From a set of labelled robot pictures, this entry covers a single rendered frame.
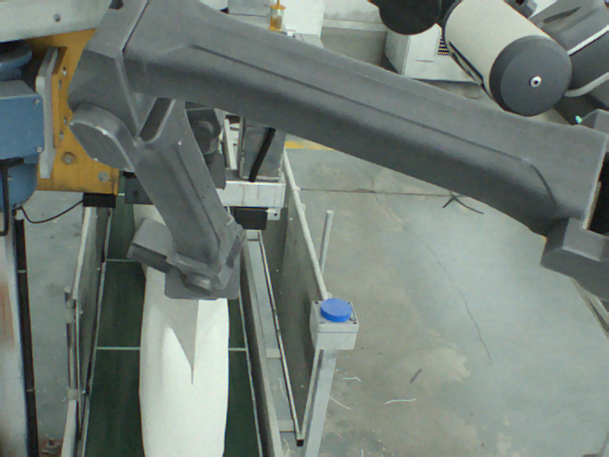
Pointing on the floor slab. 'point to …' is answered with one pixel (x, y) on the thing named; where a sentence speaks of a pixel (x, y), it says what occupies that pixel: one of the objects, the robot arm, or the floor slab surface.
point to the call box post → (325, 368)
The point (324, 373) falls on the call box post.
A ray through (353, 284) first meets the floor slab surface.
